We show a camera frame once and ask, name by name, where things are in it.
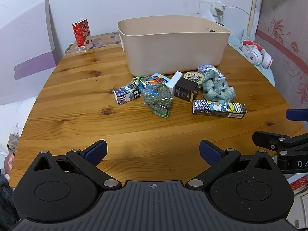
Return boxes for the green cloth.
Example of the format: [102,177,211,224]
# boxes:
[202,69,236,101]

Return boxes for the purple cartoon cat box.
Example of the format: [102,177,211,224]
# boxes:
[113,84,141,105]

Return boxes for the red and white package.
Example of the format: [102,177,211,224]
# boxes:
[289,174,308,194]

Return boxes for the blue and white patterned box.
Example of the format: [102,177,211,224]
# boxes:
[198,65,226,82]

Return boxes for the red milk carton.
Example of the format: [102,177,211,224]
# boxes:
[71,18,92,52]

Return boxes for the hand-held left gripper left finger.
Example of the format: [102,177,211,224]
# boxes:
[32,139,121,190]

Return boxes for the black box with white flap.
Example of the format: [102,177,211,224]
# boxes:
[168,71,200,102]

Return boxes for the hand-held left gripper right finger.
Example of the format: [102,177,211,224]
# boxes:
[187,139,275,190]

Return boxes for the dark cloth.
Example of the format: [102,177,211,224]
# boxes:
[0,171,17,224]

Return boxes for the white charger plug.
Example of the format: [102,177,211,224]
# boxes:
[213,0,225,17]

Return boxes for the clear bag of dried herbs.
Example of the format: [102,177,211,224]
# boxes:
[142,82,173,118]

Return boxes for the blue colourful cartoon box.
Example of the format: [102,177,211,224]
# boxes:
[148,73,174,85]

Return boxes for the white charger cable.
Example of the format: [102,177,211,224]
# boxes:
[223,5,259,41]

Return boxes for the white and purple board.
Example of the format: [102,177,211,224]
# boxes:
[0,0,60,105]

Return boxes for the light blue blanket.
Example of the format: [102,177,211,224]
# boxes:
[227,29,275,87]

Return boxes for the white wooden frame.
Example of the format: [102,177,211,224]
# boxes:
[248,0,264,40]

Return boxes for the round metal tin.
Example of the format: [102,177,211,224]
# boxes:
[183,71,205,89]

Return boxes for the white bedding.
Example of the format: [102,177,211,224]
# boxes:
[0,96,36,154]

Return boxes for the white tissue paper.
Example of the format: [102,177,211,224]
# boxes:
[202,11,224,26]

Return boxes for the beige plastic storage bin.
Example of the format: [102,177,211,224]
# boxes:
[117,15,231,75]

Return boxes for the brown floral mat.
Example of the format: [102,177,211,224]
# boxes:
[65,31,122,56]

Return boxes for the white wall socket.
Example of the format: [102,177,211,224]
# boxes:
[197,0,214,15]

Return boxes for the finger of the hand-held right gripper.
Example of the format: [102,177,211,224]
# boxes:
[286,109,308,121]
[252,131,308,158]

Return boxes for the pink cloth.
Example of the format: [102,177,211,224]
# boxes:
[3,153,15,181]

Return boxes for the white and red headphones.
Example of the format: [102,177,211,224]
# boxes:
[241,40,273,68]

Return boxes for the long cartoon printed box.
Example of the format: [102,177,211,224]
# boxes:
[192,99,247,119]

